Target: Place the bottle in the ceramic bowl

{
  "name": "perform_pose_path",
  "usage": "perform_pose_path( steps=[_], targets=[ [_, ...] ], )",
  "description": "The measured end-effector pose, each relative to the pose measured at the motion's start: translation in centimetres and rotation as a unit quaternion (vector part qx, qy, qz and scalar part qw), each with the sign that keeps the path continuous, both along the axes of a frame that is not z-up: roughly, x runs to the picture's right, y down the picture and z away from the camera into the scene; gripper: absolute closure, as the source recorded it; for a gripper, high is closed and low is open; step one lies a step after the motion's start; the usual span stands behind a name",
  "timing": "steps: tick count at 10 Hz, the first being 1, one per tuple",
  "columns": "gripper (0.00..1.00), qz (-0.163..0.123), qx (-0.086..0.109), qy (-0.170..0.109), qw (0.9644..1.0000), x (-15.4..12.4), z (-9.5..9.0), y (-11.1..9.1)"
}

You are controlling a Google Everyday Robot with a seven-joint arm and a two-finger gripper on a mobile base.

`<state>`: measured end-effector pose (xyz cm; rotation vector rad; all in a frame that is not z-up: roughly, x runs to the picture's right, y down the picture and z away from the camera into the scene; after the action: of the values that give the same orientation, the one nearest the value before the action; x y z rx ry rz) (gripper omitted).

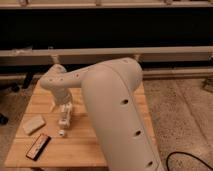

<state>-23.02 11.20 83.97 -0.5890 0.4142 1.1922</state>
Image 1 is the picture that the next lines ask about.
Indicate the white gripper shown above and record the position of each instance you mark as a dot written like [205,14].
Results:
[64,120]

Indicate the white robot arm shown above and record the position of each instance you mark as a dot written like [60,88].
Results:
[108,93]

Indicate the wooden table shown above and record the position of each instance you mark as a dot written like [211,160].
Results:
[78,150]

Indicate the beige sponge block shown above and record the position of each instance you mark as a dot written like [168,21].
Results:
[33,124]

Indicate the dark object at left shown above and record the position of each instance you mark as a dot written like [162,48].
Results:
[3,119]

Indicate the long metal rail shelf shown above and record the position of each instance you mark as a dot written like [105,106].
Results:
[30,57]

